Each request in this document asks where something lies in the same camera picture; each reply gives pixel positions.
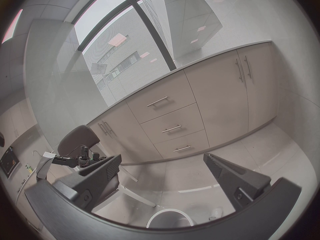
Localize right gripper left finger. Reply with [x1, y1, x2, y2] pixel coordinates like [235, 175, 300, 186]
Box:
[53, 155, 122, 211]

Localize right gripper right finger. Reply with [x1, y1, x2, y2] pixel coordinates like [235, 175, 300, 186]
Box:
[203, 153, 271, 212]

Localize white trash bin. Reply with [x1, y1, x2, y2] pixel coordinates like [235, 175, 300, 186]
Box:
[146, 209, 194, 229]

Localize beige cabinet with drawers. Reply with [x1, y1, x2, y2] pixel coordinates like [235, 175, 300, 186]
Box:
[87, 41, 279, 165]

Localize window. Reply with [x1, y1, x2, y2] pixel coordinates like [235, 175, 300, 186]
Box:
[24, 0, 273, 149]

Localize grey chair with white frame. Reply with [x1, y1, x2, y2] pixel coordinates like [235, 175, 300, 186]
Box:
[57, 125, 157, 213]

